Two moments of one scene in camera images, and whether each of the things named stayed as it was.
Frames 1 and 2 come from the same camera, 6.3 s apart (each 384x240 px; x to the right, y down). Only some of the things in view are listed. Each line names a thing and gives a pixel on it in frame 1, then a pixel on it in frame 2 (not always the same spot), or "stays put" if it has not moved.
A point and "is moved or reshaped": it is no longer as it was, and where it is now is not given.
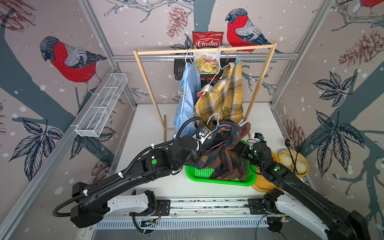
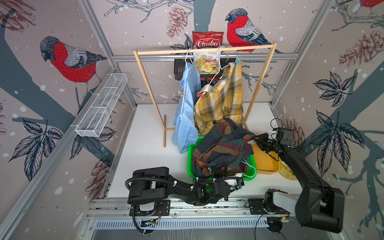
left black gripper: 200,153 -> 226,178
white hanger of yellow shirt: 220,67 stays put
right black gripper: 245,147 -> 260,140
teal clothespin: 238,60 stays put
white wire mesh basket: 94,121 stays put
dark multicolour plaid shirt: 220,147 is moved or reshaped
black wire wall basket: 179,68 stays put
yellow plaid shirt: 224,101 stays put
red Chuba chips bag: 207,62 stays put
